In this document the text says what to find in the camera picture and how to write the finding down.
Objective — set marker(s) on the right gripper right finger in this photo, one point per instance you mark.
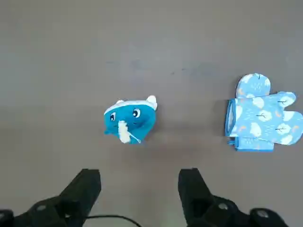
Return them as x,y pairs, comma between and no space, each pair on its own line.
196,201

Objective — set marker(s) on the small blue plush doll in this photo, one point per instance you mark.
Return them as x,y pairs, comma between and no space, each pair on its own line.
132,118

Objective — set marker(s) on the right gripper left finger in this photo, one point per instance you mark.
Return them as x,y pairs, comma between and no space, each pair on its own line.
75,196

